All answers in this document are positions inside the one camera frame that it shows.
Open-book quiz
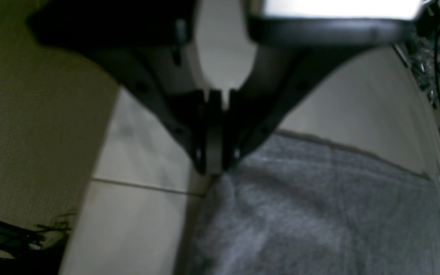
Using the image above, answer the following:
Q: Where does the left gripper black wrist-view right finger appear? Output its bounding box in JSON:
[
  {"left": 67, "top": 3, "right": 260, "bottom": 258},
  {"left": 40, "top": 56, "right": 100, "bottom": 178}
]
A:
[{"left": 222, "top": 15, "right": 413, "bottom": 170}]

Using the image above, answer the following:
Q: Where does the grey T-shirt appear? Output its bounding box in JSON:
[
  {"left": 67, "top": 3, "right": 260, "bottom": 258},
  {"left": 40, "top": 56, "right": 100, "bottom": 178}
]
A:
[{"left": 185, "top": 134, "right": 440, "bottom": 275}]

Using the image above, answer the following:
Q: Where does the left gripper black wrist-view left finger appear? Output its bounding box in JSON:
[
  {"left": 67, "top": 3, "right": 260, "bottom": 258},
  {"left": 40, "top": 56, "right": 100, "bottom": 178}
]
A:
[{"left": 27, "top": 0, "right": 215, "bottom": 175}]

